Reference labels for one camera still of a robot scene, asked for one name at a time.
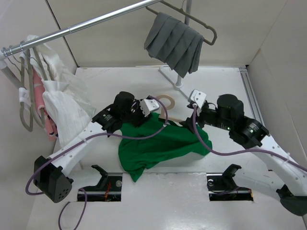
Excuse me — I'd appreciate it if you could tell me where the green t shirt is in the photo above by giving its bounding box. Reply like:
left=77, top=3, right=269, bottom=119
left=118, top=113, right=210, bottom=182

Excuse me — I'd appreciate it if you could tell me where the grey empty hanger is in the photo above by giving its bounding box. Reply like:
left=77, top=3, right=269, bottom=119
left=8, top=55, right=34, bottom=132
left=19, top=49, right=46, bottom=132

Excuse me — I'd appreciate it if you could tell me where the aluminium rail on table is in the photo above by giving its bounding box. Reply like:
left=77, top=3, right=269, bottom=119
left=239, top=67, right=264, bottom=125

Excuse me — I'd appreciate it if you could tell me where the grey empty hanger inner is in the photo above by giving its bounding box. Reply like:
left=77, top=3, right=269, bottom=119
left=19, top=49, right=46, bottom=132

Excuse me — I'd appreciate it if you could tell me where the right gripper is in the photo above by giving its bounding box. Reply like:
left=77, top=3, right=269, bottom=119
left=178, top=103, right=231, bottom=134

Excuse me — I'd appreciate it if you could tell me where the pink patterned garment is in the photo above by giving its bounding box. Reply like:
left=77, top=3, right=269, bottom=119
left=33, top=70, right=58, bottom=141

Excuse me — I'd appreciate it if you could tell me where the grey hanger with cloth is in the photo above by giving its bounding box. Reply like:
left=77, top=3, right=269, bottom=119
left=144, top=1, right=217, bottom=52

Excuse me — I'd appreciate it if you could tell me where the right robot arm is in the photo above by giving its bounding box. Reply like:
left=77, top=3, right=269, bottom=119
left=181, top=90, right=307, bottom=217

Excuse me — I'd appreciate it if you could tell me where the grey pleated cloth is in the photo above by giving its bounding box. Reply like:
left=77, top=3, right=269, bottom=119
left=144, top=12, right=204, bottom=78

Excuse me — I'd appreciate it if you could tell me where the beige plastic hanger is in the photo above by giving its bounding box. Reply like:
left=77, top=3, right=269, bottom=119
left=156, top=94, right=183, bottom=123

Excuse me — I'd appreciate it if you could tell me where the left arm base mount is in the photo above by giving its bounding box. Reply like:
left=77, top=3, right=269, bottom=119
left=83, top=165, right=123, bottom=202

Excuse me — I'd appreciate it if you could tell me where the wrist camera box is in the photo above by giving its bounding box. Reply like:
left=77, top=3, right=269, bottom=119
left=140, top=99, right=160, bottom=117
left=188, top=89, right=207, bottom=108

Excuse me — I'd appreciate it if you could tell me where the chrome clothes rail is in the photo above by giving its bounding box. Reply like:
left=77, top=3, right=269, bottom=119
left=0, top=0, right=161, bottom=61

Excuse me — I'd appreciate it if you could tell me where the white rack base foot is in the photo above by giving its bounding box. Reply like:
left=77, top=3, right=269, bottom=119
left=159, top=66, right=191, bottom=99

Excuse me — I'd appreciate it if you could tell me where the white rack upright pole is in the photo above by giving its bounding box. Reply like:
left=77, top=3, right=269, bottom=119
left=0, top=60, right=21, bottom=89

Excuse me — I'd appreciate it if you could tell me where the grey empty hanger outer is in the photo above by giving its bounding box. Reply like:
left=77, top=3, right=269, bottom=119
left=8, top=55, right=34, bottom=132

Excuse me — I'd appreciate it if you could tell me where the white garment on rack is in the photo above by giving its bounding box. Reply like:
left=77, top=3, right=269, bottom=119
left=29, top=44, right=95, bottom=147

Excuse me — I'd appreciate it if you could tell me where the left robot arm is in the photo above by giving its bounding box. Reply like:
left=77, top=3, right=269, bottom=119
left=29, top=92, right=160, bottom=203

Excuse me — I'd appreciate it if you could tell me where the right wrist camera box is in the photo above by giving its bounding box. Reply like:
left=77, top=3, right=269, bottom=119
left=188, top=89, right=207, bottom=108

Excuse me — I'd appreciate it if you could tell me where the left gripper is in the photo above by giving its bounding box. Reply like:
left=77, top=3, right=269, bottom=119
left=122, top=100, right=152, bottom=128

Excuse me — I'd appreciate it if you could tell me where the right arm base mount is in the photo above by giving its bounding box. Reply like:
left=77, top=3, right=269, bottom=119
left=206, top=164, right=254, bottom=202

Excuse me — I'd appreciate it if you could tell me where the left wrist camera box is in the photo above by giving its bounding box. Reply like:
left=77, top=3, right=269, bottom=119
left=140, top=99, right=160, bottom=117

